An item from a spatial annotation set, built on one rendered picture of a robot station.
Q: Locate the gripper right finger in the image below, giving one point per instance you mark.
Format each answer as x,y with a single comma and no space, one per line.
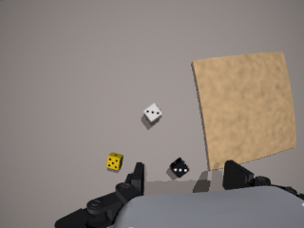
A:
236,176

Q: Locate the tan square mat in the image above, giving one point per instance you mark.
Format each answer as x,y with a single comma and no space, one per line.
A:
246,105

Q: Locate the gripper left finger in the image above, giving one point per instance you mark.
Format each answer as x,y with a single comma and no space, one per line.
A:
103,211

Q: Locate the yellow die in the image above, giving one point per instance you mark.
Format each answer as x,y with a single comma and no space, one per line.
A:
114,161

